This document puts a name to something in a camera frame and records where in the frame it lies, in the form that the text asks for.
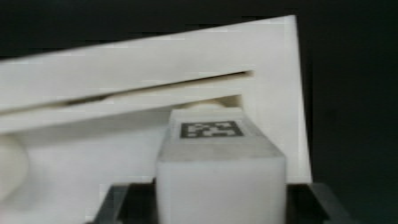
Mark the white U-shaped fence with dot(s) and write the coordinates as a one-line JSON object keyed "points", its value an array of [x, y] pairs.
{"points": [[228, 61]]}

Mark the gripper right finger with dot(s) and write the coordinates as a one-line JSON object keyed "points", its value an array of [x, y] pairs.
{"points": [[313, 205]]}

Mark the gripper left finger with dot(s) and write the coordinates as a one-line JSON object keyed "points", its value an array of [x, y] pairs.
{"points": [[128, 206]]}

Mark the white square tabletop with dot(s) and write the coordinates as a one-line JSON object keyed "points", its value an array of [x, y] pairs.
{"points": [[93, 148]]}

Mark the white table leg with tag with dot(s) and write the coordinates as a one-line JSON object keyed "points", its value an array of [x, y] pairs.
{"points": [[221, 171]]}

